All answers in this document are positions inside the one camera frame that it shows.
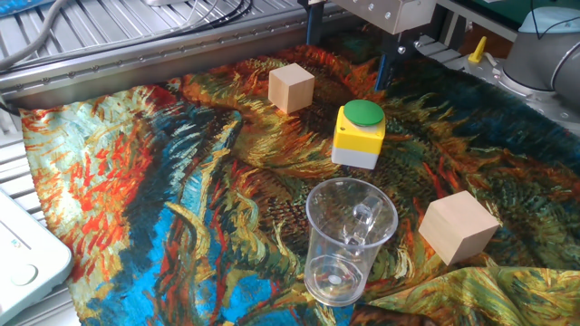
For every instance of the white teach pendant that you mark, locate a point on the white teach pendant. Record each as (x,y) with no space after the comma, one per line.
(27,262)

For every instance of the light wooden cube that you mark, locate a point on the light wooden cube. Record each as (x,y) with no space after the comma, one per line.
(290,88)
(457,226)

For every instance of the blue flat object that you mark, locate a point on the blue flat object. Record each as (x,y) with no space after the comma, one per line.
(18,5)

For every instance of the colourful painted sunflower cloth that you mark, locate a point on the colourful painted sunflower cloth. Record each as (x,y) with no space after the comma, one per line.
(158,181)

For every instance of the small yellow plastic piece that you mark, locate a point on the small yellow plastic piece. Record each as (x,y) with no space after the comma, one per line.
(478,52)

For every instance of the silver Schunk gripper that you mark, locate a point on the silver Schunk gripper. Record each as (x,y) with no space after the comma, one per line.
(389,13)

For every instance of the aluminium frame bar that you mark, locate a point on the aluminium frame bar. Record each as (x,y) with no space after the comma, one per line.
(476,18)

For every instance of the aluminium table rail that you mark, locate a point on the aluminium table rail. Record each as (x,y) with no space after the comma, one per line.
(136,61)

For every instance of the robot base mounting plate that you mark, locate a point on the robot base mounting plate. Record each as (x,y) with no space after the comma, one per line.
(521,93)

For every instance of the yellow box green push button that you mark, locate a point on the yellow box green push button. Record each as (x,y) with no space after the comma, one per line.
(358,136)

